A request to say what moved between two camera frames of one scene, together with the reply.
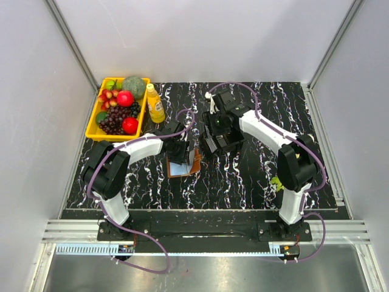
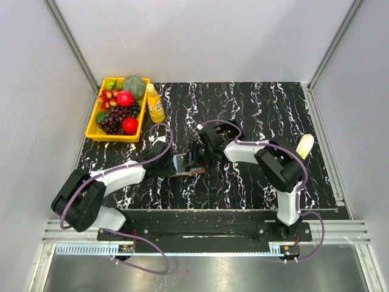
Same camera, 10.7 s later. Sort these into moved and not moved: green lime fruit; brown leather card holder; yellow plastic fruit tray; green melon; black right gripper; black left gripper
Moved: black left gripper; black right gripper
Not moved: green lime fruit; green melon; brown leather card holder; yellow plastic fruit tray
